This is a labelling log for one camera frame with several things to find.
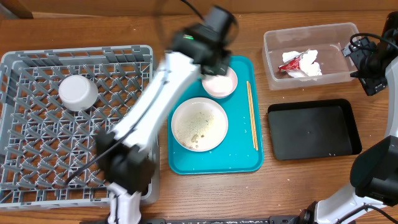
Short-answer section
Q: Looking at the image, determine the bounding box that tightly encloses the white napkin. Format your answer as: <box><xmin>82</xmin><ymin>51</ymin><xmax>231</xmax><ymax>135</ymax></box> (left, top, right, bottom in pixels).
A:
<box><xmin>282</xmin><ymin>49</ymin><xmax>322</xmax><ymax>78</ymax></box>

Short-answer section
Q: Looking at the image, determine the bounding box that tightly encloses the red snack wrapper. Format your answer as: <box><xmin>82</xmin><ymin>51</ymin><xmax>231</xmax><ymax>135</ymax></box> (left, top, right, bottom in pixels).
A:
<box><xmin>279</xmin><ymin>56</ymin><xmax>301</xmax><ymax>72</ymax></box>

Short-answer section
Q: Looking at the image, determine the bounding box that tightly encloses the grey white small bowl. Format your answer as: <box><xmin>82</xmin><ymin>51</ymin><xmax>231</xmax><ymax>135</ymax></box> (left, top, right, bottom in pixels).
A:
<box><xmin>58</xmin><ymin>75</ymin><xmax>98</xmax><ymax>111</ymax></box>

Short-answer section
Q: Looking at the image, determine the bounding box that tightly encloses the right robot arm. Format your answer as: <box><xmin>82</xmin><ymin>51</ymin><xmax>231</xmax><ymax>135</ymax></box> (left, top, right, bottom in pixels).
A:
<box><xmin>291</xmin><ymin>12</ymin><xmax>397</xmax><ymax>223</ymax></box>

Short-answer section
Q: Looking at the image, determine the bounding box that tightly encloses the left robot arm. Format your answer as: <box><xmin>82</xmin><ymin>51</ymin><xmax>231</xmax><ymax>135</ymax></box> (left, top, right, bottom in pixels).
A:
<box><xmin>94</xmin><ymin>6</ymin><xmax>238</xmax><ymax>223</ymax></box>

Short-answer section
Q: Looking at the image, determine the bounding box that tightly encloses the clear plastic waste bin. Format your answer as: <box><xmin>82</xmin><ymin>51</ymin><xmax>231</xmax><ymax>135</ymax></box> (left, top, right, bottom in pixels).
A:
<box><xmin>262</xmin><ymin>22</ymin><xmax>358</xmax><ymax>90</ymax></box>

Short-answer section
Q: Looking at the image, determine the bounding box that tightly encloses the pink shallow bowl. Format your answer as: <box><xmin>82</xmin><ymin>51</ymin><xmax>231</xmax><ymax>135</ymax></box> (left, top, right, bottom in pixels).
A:
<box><xmin>201</xmin><ymin>67</ymin><xmax>238</xmax><ymax>99</ymax></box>

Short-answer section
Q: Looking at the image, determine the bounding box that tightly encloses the large white dirty plate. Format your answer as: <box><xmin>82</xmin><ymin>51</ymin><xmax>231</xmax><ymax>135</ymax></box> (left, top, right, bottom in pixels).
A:
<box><xmin>170</xmin><ymin>97</ymin><xmax>229</xmax><ymax>152</ymax></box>

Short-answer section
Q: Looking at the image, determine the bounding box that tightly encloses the black rectangular tray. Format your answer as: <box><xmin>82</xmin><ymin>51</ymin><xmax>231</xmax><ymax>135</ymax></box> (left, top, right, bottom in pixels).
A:
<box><xmin>267</xmin><ymin>98</ymin><xmax>363</xmax><ymax>161</ymax></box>

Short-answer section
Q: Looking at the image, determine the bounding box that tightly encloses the teal plastic serving tray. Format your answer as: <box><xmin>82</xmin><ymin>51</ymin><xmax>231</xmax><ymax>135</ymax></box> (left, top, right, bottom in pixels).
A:
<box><xmin>168</xmin><ymin>56</ymin><xmax>264</xmax><ymax>175</ymax></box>

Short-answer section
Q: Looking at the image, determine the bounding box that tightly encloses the grey plastic dish rack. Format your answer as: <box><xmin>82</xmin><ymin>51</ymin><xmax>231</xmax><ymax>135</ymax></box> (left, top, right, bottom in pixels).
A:
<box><xmin>1</xmin><ymin>45</ymin><xmax>154</xmax><ymax>211</ymax></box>

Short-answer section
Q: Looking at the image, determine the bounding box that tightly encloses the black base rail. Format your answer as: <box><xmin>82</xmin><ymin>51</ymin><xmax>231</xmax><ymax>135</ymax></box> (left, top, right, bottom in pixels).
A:
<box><xmin>142</xmin><ymin>215</ymin><xmax>299</xmax><ymax>224</ymax></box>

